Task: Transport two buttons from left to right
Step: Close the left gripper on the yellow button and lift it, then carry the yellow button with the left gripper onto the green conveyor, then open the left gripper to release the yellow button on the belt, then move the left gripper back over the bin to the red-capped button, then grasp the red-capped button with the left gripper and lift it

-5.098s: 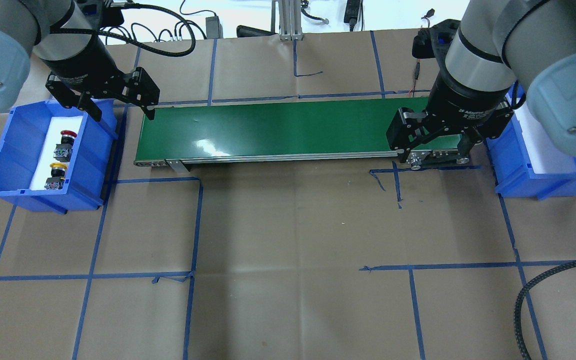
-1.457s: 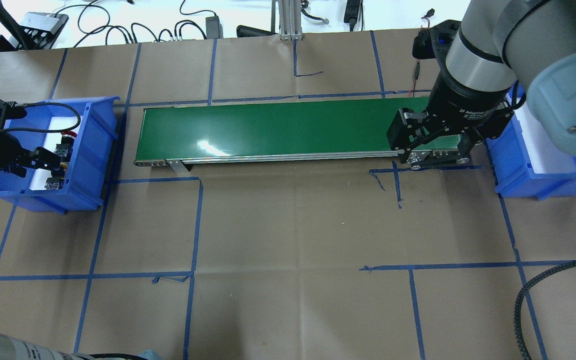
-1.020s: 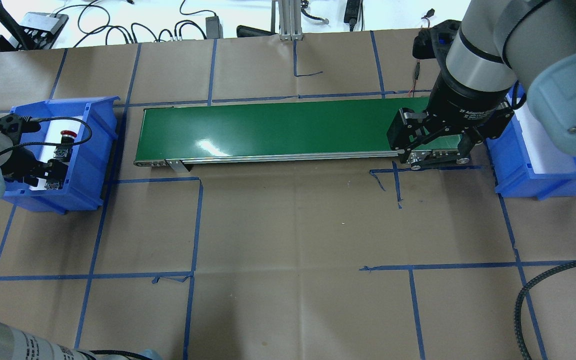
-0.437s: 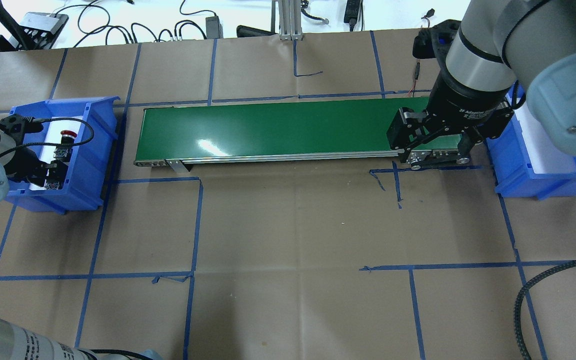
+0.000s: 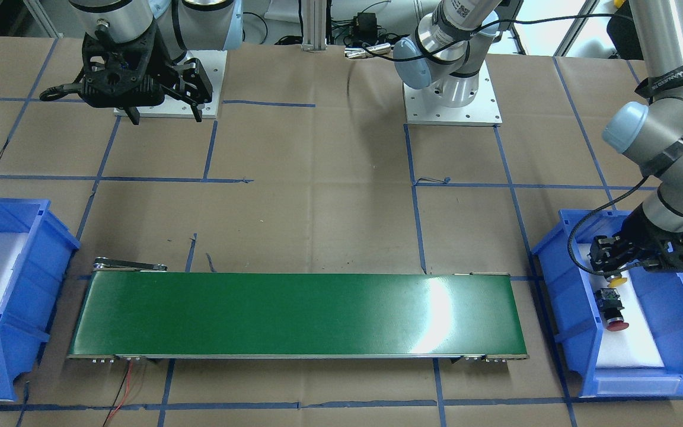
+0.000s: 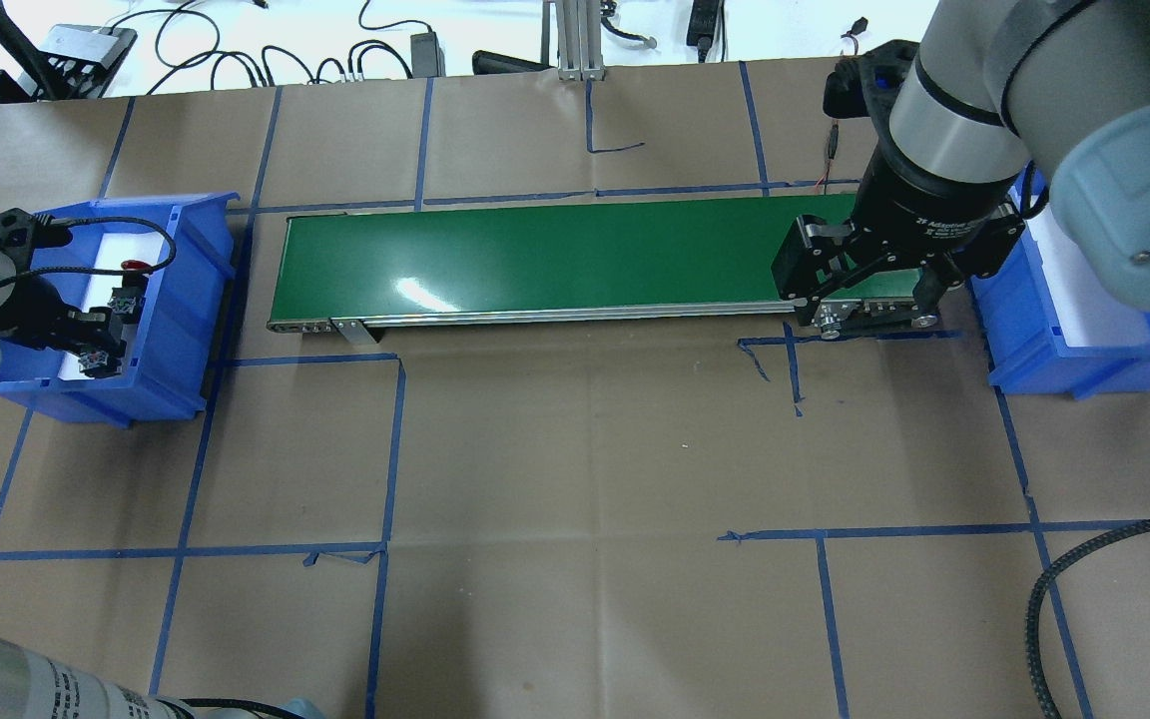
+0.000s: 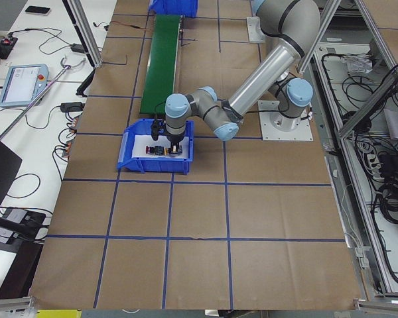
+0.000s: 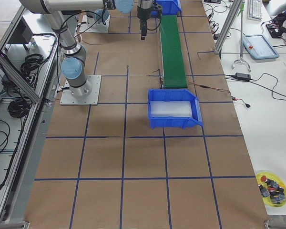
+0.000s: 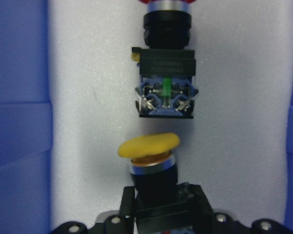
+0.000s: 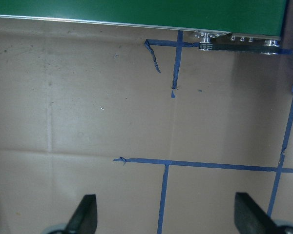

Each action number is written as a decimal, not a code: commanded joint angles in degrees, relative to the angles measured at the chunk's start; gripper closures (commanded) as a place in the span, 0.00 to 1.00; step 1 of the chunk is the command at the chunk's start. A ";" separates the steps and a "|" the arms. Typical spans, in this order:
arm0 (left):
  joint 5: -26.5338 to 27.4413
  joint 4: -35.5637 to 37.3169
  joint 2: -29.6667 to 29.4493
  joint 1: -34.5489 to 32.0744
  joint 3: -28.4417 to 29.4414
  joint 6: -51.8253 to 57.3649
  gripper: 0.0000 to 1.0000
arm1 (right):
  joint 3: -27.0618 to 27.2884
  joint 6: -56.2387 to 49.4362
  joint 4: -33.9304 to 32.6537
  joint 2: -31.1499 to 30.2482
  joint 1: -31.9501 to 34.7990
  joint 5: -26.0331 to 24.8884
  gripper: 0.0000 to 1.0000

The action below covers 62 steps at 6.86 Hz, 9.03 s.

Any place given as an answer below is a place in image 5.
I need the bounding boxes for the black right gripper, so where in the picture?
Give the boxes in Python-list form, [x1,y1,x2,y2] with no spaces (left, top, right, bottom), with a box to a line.
[81,24,212,125]

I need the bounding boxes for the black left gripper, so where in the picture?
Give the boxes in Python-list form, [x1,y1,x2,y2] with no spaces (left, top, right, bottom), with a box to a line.
[590,209,683,274]

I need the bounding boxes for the yellow push button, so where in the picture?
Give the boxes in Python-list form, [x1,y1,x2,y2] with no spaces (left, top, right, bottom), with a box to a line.
[605,273,628,289]

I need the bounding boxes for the red push button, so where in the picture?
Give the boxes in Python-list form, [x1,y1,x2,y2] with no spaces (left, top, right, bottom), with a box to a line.
[593,288,629,332]

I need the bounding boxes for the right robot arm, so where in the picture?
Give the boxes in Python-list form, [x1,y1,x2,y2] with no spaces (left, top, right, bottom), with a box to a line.
[55,1,243,124]

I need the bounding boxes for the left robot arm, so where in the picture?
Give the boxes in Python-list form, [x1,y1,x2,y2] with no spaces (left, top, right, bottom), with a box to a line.
[390,1,683,286]

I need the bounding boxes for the blue bin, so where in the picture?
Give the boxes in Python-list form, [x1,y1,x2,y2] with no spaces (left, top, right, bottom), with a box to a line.
[533,210,683,398]
[0,198,79,401]

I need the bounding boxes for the black conveyor drive belt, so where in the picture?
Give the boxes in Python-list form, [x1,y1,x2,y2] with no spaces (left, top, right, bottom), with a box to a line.
[92,257,168,272]

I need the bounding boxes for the black power adapter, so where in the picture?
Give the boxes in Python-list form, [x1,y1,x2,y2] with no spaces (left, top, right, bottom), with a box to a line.
[350,12,378,40]

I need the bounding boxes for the green conveyor belt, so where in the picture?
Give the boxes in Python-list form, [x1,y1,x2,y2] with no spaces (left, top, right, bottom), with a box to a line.
[68,269,528,362]

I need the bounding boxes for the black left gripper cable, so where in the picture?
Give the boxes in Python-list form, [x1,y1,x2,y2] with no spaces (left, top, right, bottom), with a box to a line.
[567,14,650,275]

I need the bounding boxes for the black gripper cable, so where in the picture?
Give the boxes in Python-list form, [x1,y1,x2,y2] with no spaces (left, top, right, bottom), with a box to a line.
[567,14,650,275]
[39,82,86,101]

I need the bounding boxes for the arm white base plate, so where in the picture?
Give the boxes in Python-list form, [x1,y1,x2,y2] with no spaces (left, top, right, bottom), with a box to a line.
[136,50,228,119]
[402,63,503,127]

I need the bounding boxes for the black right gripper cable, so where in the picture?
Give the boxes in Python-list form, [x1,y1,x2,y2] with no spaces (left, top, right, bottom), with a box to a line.
[39,82,86,101]

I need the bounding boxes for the aluminium frame post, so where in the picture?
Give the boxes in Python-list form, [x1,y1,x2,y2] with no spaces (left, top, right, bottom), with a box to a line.
[298,1,331,52]

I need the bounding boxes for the red black conveyor wires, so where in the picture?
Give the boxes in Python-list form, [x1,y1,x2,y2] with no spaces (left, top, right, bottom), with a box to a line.
[103,359,141,427]

